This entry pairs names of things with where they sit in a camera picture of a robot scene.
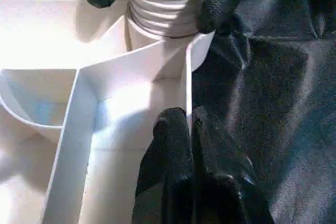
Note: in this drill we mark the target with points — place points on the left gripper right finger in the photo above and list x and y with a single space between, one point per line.
220 187

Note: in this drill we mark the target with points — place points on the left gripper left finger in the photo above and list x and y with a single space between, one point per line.
168 171

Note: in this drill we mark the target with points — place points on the white plastic table leg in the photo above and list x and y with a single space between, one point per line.
162 6

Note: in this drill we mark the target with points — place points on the white plastic table top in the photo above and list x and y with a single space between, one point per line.
118 90

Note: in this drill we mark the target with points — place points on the black plastic sheet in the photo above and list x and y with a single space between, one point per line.
275 103

